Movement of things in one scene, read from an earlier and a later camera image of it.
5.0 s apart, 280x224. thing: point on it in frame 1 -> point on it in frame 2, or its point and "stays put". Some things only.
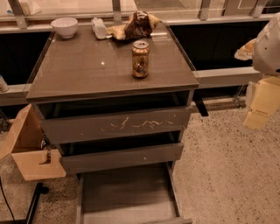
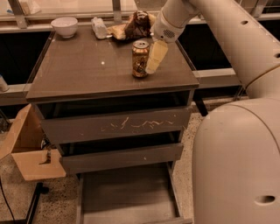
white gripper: [268, 51] -> [162, 30]
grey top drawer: [113, 117] stays put
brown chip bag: [140, 24] stays put
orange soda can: [140, 59] stays put
